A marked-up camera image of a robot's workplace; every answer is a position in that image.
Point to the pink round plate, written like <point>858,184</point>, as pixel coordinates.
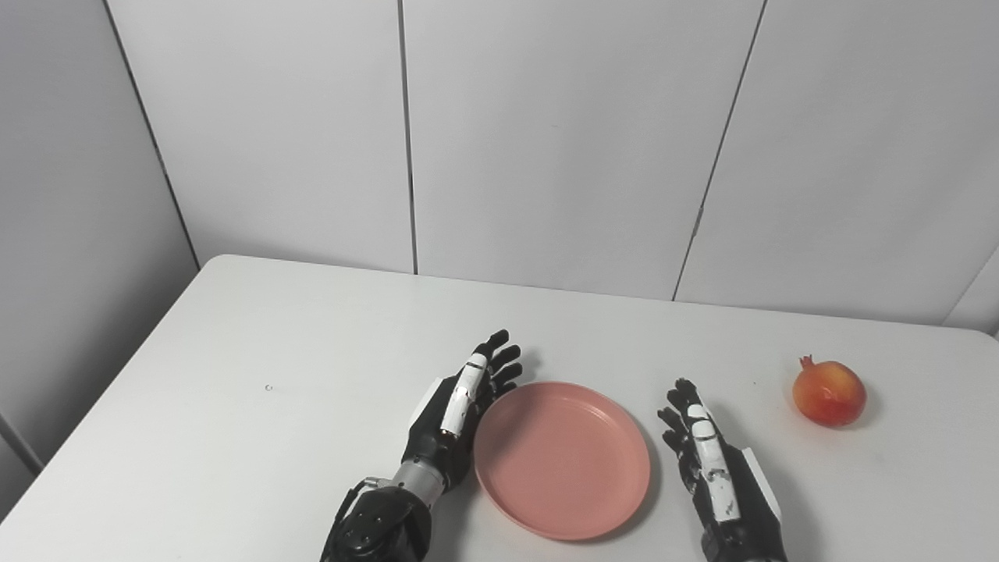
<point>562,460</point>

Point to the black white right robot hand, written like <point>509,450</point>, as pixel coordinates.
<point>741,515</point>

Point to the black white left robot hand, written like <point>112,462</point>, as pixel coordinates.
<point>437,449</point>

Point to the red orange pomegranate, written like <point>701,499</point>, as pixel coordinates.
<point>831,394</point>

